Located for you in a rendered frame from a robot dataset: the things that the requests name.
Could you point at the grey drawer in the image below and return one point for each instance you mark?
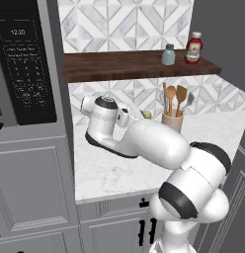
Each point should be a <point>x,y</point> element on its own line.
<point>111,207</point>
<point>32,245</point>

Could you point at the metal whisk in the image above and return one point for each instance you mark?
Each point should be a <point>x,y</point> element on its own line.
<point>164,99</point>

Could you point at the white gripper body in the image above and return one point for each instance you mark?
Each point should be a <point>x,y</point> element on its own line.
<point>133,112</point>

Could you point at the small yellow-green bottle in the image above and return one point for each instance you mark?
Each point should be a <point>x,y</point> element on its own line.
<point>147,114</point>

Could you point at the wooden spatula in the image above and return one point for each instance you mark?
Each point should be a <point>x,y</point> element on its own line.
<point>180,95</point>

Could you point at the grey base cabinet door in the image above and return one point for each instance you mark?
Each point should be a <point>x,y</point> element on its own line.
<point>111,234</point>

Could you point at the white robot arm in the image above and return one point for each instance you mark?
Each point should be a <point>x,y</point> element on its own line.
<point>160,145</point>

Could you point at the wooden spoon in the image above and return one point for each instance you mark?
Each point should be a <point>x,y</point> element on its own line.
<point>171,95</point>

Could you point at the black microwave oven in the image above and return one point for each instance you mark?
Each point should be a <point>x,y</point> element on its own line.
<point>25,66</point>

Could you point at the beige utensil pot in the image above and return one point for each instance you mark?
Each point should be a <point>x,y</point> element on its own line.
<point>174,122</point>

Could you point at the dark wooden shelf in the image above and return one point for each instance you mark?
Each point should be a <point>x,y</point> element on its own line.
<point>127,66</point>

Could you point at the grey side cabinet panel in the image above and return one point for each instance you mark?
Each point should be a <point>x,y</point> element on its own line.
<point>231,210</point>

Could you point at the grey bottom drawer front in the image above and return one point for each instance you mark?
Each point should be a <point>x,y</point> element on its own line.
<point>32,245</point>

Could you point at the blue-grey shaker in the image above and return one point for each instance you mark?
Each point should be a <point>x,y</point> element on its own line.
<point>168,56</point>

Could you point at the grey tall cabinet door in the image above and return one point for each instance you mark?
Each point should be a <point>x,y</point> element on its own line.
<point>32,184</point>

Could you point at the red condiment bottle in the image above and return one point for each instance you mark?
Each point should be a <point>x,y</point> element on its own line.
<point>193,49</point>

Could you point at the grey spatula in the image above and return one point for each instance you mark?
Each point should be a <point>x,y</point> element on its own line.
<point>189,100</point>

